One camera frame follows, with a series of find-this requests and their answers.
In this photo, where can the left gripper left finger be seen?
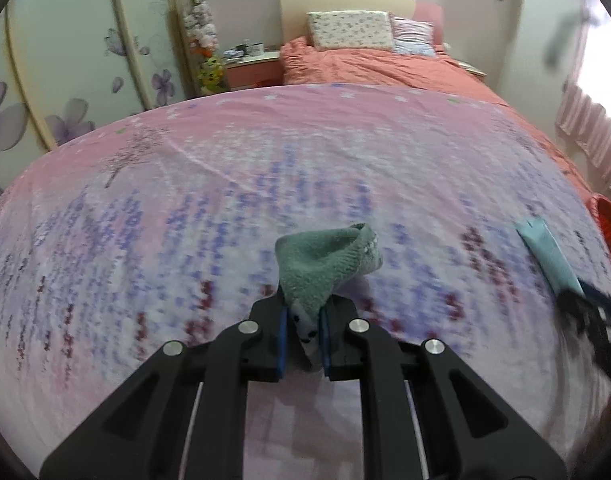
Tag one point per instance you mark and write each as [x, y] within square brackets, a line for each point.
[181, 415]

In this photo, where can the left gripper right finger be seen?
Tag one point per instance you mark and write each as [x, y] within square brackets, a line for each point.
[425, 413]

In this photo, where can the teal cosmetic tube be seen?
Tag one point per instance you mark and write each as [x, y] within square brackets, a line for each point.
[542, 244]

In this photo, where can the green terry sock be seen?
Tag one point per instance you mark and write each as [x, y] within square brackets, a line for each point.
[312, 265]

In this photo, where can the pink floral bed sheet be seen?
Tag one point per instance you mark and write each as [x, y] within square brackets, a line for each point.
[163, 226]

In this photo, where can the pink curtain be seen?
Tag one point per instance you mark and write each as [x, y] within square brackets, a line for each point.
[585, 113]

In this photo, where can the right bedside table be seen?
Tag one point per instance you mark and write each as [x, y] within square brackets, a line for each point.
[472, 70]

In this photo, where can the pink striped pillow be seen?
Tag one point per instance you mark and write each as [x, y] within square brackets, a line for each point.
[412, 37]

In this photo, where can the pink nightstand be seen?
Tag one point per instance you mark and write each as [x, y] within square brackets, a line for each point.
[264, 70]

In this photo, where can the coral orange duvet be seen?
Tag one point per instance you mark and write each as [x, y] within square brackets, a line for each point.
[303, 64]

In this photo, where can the white mug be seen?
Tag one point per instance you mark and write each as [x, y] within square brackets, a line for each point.
[257, 49]

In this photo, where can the floral sliding wardrobe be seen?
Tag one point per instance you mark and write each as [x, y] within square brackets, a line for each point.
[70, 66]

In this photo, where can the floral white pillow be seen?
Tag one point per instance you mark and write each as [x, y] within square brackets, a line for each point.
[350, 29]

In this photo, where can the plush toy column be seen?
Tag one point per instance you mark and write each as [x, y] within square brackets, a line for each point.
[206, 66]

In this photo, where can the cream pink headboard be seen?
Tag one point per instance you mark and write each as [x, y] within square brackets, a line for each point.
[293, 13]

